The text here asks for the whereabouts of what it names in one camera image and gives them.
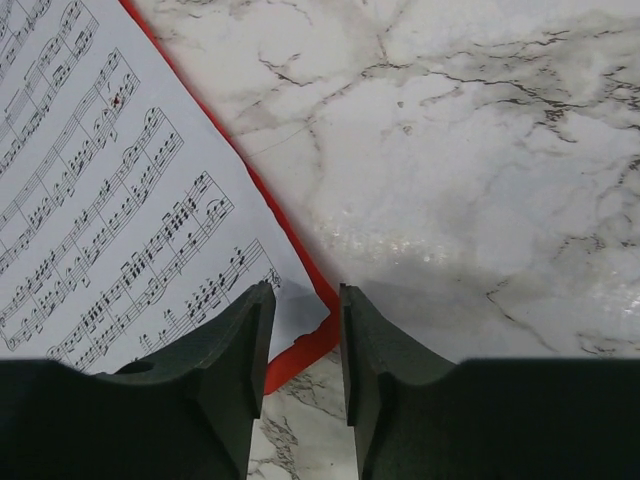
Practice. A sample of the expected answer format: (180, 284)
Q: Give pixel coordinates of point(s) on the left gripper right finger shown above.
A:
(416, 415)

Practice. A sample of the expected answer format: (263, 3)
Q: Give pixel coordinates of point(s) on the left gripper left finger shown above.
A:
(184, 412)

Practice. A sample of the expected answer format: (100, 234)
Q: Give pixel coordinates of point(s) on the sheet music red folder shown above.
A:
(127, 217)

